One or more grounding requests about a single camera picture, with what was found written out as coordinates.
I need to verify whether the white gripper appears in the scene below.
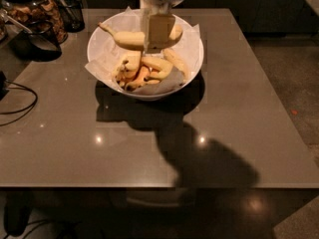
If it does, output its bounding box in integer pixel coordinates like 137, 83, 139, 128
140, 0, 184, 51

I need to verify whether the long yellow banana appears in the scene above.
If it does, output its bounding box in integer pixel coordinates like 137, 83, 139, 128
99, 23, 183, 51

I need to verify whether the white bowl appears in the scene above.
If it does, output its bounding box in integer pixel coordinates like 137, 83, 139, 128
87, 8, 205, 102

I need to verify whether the right edge yellow banana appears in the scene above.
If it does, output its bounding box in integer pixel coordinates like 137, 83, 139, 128
162, 48, 189, 81

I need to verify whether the upright yellow banana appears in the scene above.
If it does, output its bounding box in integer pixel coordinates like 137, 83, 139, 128
123, 51, 142, 71

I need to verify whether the small lower yellow banana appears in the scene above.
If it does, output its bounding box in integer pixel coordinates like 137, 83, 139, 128
142, 56, 173, 81

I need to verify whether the white paper liner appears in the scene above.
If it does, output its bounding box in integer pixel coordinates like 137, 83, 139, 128
84, 6, 201, 97

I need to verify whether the orange fruit piece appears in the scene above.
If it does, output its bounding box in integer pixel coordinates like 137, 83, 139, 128
125, 66, 150, 91

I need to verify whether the black mesh pen holder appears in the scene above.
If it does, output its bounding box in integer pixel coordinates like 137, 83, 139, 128
58, 0, 85, 33

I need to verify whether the glass snack jar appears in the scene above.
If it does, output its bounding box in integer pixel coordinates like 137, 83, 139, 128
1, 0, 68, 43

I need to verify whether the black cable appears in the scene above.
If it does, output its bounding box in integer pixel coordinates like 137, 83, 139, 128
0, 79, 39, 127

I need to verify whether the silver spoon handle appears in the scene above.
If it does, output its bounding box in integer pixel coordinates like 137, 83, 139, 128
0, 9, 33, 34

